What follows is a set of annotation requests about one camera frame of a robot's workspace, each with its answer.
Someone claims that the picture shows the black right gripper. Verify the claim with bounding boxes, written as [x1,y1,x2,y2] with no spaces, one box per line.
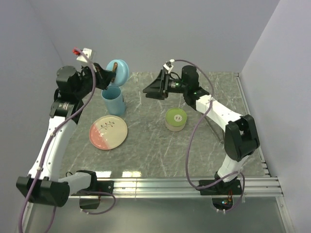
[143,70,188,101]

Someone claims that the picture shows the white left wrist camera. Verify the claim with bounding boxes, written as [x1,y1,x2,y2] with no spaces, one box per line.
[72,47,95,66]

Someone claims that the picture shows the tall blue lunch container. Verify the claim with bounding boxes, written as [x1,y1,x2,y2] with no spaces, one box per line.
[101,86,126,116]

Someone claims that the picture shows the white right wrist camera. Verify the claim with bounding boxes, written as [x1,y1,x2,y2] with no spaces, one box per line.
[163,59,175,74]

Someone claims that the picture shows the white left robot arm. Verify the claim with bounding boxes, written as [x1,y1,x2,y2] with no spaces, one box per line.
[16,62,119,207]

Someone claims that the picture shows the aluminium mounting rail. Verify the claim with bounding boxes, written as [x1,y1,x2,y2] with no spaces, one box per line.
[26,176,284,199]

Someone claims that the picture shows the pink and cream plate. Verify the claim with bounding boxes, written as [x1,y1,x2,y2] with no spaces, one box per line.
[89,115,128,150]

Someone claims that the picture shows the green round lid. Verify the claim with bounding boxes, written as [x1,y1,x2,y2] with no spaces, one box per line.
[165,108,187,127]

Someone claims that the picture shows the steel food tongs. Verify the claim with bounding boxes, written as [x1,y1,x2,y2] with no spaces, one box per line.
[205,116,225,144]

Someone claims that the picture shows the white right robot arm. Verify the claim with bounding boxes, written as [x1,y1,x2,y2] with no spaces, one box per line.
[143,64,260,194]

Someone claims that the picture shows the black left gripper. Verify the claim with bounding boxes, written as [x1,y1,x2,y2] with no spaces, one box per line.
[75,62,116,99]

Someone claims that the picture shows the beige steel bowl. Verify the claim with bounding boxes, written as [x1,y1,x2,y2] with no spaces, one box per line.
[165,121,186,132]

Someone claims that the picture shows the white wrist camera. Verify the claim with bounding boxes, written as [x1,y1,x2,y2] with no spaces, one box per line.
[72,47,95,66]
[163,59,175,74]

